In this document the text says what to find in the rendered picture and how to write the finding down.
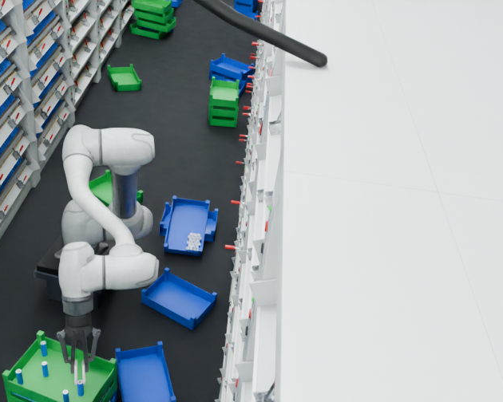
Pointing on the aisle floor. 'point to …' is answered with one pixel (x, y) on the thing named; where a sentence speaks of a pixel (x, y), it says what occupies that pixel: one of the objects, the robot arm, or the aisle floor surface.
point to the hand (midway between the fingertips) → (80, 372)
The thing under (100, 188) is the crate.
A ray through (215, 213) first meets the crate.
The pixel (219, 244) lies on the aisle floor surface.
